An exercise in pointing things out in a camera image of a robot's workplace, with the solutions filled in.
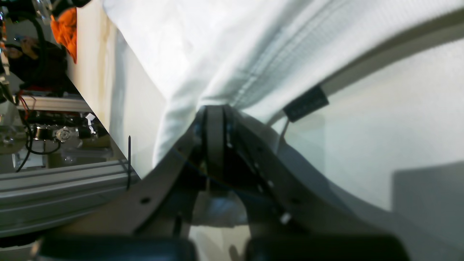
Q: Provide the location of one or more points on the aluminium frame rail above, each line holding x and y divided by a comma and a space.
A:
38, 200

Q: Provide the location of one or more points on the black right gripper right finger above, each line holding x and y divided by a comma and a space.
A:
288, 221

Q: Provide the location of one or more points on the orange cloth in background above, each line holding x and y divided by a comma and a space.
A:
64, 29

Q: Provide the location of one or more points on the white printed t-shirt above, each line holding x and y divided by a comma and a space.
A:
255, 55

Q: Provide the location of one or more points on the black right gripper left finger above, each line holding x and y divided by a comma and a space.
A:
151, 221

